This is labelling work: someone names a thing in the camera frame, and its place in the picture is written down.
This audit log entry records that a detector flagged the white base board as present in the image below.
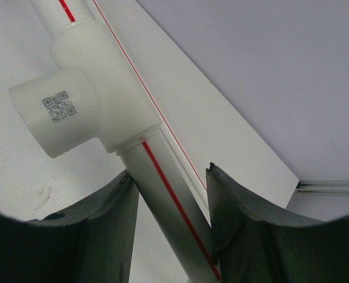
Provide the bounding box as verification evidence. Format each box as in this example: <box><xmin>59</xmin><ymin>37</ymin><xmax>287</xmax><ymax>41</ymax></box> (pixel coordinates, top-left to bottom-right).
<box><xmin>0</xmin><ymin>0</ymin><xmax>301</xmax><ymax>283</ymax></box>

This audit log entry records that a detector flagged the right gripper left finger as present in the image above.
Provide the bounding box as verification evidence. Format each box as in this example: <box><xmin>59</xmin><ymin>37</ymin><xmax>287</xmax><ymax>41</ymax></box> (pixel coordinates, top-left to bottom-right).
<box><xmin>0</xmin><ymin>171</ymin><xmax>139</xmax><ymax>282</ymax></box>

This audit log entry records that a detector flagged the right aluminium frame post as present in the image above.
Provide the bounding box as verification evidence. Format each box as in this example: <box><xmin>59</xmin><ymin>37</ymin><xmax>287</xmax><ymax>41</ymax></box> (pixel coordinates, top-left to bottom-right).
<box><xmin>294</xmin><ymin>180</ymin><xmax>349</xmax><ymax>195</ymax></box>

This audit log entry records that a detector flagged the white pipe frame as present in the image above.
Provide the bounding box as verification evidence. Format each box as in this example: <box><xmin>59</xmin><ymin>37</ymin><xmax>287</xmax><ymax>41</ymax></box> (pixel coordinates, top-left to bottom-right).
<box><xmin>9</xmin><ymin>1</ymin><xmax>222</xmax><ymax>282</ymax></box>

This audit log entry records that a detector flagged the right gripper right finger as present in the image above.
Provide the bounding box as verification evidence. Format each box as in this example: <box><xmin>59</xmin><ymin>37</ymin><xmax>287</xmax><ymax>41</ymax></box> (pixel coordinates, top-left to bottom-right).
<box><xmin>206</xmin><ymin>164</ymin><xmax>349</xmax><ymax>282</ymax></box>

